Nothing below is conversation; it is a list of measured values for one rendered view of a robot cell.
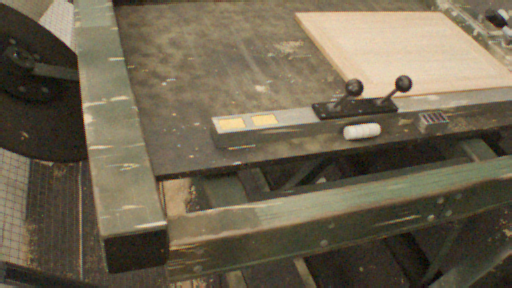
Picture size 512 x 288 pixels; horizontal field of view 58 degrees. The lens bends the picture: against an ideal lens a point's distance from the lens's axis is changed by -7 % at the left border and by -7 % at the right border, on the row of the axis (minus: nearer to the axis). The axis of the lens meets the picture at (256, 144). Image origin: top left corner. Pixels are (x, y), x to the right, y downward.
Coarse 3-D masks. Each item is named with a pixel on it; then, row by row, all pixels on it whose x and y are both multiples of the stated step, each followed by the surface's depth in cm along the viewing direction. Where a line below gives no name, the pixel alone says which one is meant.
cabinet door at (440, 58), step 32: (320, 32) 139; (352, 32) 142; (384, 32) 146; (416, 32) 149; (448, 32) 153; (352, 64) 128; (384, 64) 131; (416, 64) 133; (448, 64) 137; (480, 64) 140; (384, 96) 118; (416, 96) 122
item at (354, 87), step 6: (354, 78) 96; (348, 84) 95; (354, 84) 95; (360, 84) 95; (348, 90) 96; (354, 90) 95; (360, 90) 95; (342, 96) 101; (348, 96) 99; (354, 96) 96; (336, 102) 103; (342, 102) 102; (330, 108) 105; (336, 108) 105
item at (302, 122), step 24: (432, 96) 118; (456, 96) 119; (480, 96) 121; (504, 96) 123; (216, 120) 99; (288, 120) 102; (312, 120) 103; (336, 120) 105; (360, 120) 108; (384, 120) 110; (408, 120) 113; (216, 144) 99; (240, 144) 100
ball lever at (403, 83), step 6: (396, 78) 101; (402, 78) 99; (408, 78) 99; (396, 84) 100; (402, 84) 99; (408, 84) 99; (396, 90) 103; (402, 90) 99; (408, 90) 100; (390, 96) 105; (378, 102) 109; (384, 102) 108
